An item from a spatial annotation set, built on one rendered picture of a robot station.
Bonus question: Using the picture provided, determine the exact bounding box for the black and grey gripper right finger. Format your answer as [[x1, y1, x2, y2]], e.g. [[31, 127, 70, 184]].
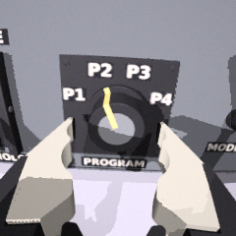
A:
[[151, 122, 236, 236]]

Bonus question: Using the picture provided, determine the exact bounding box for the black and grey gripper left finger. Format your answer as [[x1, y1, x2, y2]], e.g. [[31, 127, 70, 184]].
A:
[[0, 117, 76, 236]]

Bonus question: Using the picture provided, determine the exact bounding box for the black control console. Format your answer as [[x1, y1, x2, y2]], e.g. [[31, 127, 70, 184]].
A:
[[0, 0, 236, 173]]

